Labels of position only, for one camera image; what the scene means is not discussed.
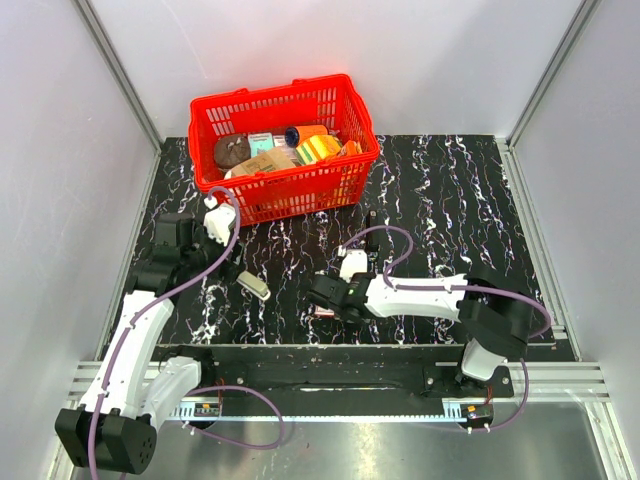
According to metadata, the purple cable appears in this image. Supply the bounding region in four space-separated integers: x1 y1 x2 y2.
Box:
339 224 552 434
87 186 287 480

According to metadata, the black stapler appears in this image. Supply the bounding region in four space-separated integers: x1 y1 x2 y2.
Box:
365 210 380 270

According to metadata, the brown cardboard box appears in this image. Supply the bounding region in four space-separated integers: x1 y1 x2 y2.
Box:
229 147 296 178

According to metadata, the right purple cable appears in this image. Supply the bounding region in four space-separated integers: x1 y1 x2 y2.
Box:
339 224 552 434

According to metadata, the orange snack packet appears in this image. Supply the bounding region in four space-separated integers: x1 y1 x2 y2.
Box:
329 140 363 160

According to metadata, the teal white small box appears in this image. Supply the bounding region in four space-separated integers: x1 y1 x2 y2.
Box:
247 132 275 157

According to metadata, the aluminium frame rail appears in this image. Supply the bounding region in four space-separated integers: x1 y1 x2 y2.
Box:
64 362 614 424

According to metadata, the beige and white stapler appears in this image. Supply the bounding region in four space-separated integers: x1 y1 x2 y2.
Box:
237 271 271 301

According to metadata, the brown round bun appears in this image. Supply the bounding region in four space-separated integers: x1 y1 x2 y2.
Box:
214 134 251 170

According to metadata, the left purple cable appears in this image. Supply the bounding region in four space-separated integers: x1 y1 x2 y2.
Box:
87 186 287 480

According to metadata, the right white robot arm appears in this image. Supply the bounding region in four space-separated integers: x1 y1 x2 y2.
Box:
306 248 533 396

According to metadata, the orange tube blue cap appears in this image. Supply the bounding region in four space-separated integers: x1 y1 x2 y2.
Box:
284 124 328 147

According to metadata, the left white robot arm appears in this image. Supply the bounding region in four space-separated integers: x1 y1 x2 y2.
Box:
55 200 240 478

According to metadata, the red plastic shopping basket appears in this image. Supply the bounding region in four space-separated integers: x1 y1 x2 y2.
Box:
188 74 380 225

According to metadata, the yellow green sponge pack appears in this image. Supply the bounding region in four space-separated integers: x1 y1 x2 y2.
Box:
296 134 342 165

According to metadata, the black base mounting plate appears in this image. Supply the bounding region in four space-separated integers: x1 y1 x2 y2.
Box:
152 345 484 397

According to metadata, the red white staple box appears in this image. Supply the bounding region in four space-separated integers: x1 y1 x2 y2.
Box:
314 306 335 318

